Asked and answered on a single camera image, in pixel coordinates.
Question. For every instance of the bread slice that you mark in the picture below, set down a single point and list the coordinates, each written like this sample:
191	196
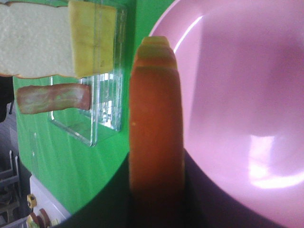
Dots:
156	160
35	41

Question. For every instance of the yellow cheese slice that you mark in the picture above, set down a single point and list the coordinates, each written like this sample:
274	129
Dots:
92	28

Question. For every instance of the bacon strip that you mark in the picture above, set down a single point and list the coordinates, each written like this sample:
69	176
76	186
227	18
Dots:
38	99

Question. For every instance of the left clear plastic tray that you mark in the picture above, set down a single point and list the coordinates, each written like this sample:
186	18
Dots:
104	118

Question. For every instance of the pink round plate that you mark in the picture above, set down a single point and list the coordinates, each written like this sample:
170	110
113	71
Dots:
241	65

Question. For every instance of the green tablecloth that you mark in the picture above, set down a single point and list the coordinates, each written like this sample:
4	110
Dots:
72	171

